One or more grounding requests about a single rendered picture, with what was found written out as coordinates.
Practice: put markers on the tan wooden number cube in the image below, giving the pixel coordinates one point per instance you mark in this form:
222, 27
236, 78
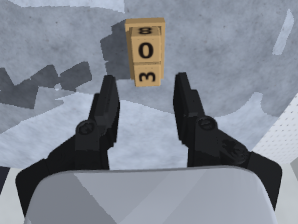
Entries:
147, 74
145, 44

